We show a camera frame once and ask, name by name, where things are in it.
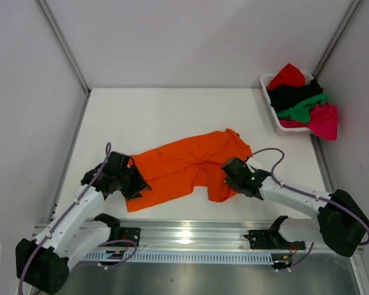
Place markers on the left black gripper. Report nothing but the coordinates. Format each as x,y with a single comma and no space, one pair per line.
139,184

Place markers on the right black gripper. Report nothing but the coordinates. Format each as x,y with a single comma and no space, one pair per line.
232,173

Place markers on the orange t shirt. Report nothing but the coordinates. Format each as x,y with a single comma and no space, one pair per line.
175,169

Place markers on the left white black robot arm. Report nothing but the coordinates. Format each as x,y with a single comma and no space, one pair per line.
45,261

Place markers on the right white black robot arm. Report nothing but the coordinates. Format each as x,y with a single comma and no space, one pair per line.
331,218

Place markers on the white plastic laundry basket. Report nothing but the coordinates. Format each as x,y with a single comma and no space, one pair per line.
265,80

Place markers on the green t shirt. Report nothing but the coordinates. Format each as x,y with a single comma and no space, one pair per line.
301,111

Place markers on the black t shirt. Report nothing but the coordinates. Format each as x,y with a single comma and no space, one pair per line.
285,96

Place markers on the magenta t shirt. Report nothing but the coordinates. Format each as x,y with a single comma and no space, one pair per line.
323,123

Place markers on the red t shirt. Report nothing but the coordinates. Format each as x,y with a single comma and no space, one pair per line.
288,75

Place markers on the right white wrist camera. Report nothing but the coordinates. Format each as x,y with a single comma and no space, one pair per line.
254,164

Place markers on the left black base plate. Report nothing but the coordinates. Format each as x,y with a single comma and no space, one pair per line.
126,233

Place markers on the aluminium mounting rail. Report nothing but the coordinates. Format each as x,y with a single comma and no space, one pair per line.
195,236

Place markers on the slotted grey cable duct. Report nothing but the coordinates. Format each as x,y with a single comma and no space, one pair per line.
193,257

